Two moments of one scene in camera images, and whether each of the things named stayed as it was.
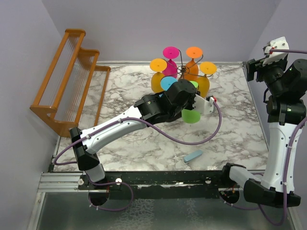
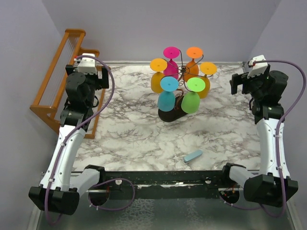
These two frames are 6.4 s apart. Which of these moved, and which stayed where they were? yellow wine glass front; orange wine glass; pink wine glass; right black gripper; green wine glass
Moved: right black gripper; green wine glass
Stayed: orange wine glass; pink wine glass; yellow wine glass front
